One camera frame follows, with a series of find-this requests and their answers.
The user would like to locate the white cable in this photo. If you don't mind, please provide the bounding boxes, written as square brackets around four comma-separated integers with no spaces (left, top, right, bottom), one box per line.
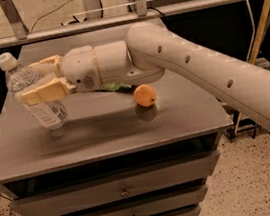
[235,0,261,63]

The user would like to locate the orange fruit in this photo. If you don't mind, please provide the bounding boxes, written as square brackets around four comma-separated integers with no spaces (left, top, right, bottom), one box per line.
[134,84,157,107]

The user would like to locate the blue label plastic water bottle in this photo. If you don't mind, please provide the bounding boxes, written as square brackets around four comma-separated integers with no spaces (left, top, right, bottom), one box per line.
[0,52,67,130]

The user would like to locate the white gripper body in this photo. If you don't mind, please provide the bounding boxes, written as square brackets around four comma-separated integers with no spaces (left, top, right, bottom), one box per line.
[60,45,101,93]

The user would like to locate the green kettle chips bag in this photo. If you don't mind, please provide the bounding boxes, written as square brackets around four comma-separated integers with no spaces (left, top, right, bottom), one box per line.
[100,82,132,92]

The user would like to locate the metal railing frame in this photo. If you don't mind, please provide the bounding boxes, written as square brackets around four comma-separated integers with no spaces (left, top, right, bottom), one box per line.
[0,0,270,51]

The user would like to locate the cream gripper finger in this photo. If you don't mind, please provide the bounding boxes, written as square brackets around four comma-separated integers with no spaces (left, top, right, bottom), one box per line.
[15,73,75,106]
[29,55,63,77]

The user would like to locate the grey drawer cabinet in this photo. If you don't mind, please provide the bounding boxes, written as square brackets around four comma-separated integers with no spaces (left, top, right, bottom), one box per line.
[0,10,248,216]

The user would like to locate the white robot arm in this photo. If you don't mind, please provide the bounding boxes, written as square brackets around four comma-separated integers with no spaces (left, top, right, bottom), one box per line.
[17,22,270,130]

